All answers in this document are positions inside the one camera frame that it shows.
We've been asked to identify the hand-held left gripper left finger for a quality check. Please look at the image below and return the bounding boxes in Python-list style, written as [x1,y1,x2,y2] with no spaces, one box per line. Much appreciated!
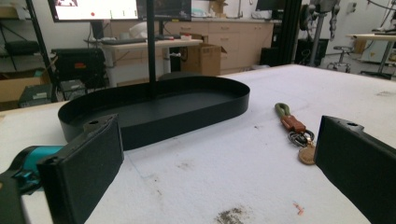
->
[36,113,125,224]

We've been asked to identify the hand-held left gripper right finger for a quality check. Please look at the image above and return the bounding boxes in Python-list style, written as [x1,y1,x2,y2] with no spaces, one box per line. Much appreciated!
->
[313,115,396,224]

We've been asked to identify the green and brown keychain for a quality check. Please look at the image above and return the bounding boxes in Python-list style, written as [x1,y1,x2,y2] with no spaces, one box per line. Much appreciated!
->
[274,102,318,166]

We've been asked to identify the black oval tray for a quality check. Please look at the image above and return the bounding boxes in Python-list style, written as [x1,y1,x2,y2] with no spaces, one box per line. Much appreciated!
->
[57,75,251,152]

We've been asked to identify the teal and black tool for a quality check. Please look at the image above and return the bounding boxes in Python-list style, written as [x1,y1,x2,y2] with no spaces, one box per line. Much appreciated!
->
[6,145,65,196]

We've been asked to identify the small dark device box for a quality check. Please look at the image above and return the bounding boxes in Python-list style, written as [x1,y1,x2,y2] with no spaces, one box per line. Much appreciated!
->
[60,78,87,101]
[18,83,54,108]

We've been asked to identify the black equipment case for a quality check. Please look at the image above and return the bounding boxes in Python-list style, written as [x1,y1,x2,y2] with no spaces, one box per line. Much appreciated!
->
[50,47,107,91]

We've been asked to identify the flat cardboard box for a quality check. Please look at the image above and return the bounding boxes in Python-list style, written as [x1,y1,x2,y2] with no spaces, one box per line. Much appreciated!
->
[0,68,51,104]

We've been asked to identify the metal stool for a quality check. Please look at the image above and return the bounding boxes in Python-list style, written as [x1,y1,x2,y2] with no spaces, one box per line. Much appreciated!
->
[326,45,355,75]

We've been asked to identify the wooden table with metal leg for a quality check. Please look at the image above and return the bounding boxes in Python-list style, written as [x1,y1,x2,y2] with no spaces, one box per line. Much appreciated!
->
[346,32,396,80]

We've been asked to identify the black keyboard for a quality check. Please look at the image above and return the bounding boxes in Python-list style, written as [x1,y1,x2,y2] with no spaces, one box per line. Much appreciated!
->
[89,37,148,47]

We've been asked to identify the white desk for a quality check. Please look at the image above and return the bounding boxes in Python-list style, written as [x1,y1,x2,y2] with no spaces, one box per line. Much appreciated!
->
[83,37,204,88]

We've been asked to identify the black metal stand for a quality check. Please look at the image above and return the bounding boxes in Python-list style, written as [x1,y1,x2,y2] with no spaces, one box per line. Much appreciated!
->
[25,0,59,104]

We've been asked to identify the black vertical pole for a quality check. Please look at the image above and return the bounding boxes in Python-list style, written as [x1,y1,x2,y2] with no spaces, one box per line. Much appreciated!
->
[146,0,158,101]

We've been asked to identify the black metal column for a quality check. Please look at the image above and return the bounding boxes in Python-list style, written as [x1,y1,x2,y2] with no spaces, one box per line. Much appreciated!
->
[277,0,304,66]

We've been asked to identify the grey machine on stand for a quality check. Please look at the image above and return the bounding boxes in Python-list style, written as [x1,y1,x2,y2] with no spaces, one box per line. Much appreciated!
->
[299,0,342,68]

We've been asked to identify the large monitor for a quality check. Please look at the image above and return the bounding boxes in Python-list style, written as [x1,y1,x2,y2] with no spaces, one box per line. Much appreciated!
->
[48,0,192,23]

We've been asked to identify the open cardboard box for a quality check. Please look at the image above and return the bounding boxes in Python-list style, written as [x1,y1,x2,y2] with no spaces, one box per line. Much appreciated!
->
[180,43,228,77]

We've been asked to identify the wooden cabinets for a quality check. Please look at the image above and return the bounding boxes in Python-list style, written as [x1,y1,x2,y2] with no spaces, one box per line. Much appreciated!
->
[108,18,276,76]

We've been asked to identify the small dark monitor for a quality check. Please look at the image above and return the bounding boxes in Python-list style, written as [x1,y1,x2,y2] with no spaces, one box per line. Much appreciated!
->
[255,0,286,12]

